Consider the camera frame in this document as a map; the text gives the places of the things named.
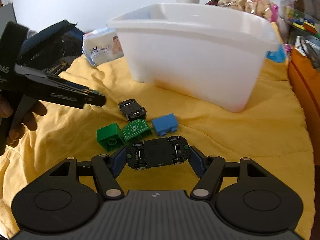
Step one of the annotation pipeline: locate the black toy car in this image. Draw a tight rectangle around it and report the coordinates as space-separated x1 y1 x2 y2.
126 135 190 170
118 99 147 122

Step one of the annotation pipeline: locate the person's left hand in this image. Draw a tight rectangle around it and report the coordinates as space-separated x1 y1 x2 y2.
1 93 47 155

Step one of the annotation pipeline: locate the black bag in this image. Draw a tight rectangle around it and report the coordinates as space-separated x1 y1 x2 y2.
17 20 85 76

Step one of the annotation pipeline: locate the green building block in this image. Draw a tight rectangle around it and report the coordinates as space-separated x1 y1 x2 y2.
96 123 126 152

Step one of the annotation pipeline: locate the small blue building block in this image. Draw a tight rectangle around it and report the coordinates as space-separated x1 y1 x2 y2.
151 113 178 137

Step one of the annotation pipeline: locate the green patterned curved block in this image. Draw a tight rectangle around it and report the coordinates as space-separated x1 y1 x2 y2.
122 119 152 142

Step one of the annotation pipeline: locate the blue orange toy train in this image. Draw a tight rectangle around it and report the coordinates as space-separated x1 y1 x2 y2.
86 89 104 96

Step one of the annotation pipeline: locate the yellow cloth mat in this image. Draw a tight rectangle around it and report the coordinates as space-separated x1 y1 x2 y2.
1 56 315 239

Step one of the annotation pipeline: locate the baby wipes pack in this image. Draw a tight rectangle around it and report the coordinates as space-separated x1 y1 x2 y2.
82 28 124 67

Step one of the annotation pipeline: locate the white plastic storage bin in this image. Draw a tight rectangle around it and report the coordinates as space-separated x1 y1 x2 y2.
107 3 280 113

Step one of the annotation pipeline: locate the blue plastic toy piece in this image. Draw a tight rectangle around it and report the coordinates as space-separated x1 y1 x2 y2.
266 44 286 63

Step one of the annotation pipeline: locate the orange cardboard box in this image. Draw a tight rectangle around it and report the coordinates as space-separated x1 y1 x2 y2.
288 49 320 165

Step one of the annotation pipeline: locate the snack bag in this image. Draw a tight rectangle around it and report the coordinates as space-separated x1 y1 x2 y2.
217 0 279 22

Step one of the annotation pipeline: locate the colourful blocks tray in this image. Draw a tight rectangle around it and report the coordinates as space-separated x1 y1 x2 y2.
282 6 319 38

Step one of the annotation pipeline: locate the black cable bundle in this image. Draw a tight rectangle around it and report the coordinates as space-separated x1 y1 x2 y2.
298 35 320 71

